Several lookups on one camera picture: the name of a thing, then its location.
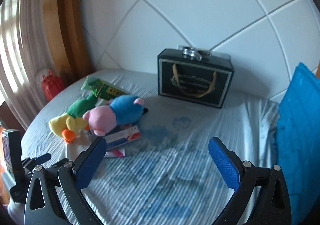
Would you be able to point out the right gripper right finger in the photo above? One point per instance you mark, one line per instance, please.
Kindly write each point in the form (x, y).
(272, 205)

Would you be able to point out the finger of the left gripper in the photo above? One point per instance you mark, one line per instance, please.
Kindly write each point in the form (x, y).
(32, 162)
(59, 163)

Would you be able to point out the yellow duck plush green suit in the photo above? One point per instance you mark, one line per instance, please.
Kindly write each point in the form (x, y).
(68, 125)

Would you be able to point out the red white small box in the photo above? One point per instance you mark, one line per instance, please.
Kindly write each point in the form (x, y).
(119, 137)

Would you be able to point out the pig plush blue shirt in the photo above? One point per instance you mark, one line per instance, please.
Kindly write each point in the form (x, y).
(123, 110)

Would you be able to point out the green medicine box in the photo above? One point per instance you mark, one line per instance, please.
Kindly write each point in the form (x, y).
(102, 89)

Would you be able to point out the red bag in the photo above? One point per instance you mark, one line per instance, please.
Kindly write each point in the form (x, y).
(52, 85)

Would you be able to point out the blue plastic storage crate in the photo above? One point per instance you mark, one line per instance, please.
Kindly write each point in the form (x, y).
(298, 141)

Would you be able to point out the white blue bed sheet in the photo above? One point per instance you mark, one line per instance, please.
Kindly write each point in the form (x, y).
(167, 176)

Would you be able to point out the white curtain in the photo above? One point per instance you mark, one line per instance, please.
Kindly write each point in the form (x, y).
(24, 54)

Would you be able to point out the dark green gift box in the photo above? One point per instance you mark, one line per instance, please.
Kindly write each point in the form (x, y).
(204, 82)

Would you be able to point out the metal clasp on box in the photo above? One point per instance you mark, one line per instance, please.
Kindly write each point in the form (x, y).
(194, 53)

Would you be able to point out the wooden door frame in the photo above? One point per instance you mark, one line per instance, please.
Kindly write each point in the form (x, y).
(63, 27)

